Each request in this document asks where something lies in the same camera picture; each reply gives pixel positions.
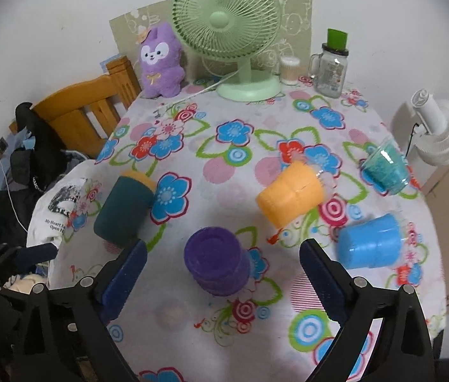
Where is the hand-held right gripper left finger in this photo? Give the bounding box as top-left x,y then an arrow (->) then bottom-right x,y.
18,240 -> 148,382

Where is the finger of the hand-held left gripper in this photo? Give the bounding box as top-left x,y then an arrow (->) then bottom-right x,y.
0,242 -> 59,285

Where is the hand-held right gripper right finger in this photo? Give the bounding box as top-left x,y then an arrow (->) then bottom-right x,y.
299,238 -> 436,382

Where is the purple plastic cup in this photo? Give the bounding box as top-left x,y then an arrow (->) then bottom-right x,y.
184,226 -> 250,297

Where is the blue plastic cup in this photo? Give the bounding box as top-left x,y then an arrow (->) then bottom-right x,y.
336,213 -> 407,270

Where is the dark green cup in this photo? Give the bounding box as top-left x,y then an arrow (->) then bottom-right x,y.
93,170 -> 156,246

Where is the orange plastic cup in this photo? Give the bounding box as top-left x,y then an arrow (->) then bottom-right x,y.
256,161 -> 326,227

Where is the teal glitter cup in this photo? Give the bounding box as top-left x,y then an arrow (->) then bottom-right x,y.
361,135 -> 412,194

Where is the white printed shirt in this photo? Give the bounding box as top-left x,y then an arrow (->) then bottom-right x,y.
26,160 -> 102,256

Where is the dark clothing pile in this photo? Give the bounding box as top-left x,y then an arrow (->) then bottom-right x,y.
0,103 -> 72,249

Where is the wooden chair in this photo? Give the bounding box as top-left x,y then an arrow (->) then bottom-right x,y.
9,56 -> 142,160

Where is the white standing fan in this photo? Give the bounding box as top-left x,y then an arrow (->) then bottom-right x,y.
390,88 -> 449,166

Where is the glass jar mug green lid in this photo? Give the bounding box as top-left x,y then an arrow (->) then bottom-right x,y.
308,28 -> 350,98

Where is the purple plush toy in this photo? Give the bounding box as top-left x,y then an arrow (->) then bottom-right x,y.
137,23 -> 187,99

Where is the cotton swab container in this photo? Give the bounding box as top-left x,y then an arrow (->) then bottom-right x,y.
279,56 -> 302,86

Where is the beige cartoon printed board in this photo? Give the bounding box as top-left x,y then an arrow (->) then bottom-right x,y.
109,0 -> 313,85

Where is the green desk fan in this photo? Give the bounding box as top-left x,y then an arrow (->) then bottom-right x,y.
171,0 -> 282,103

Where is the white charging cable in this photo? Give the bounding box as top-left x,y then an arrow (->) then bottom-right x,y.
0,154 -> 29,232

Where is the black fan cord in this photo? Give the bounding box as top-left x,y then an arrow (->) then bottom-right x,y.
404,121 -> 419,157

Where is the white fan power cord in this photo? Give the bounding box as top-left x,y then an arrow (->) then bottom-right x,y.
154,72 -> 238,114

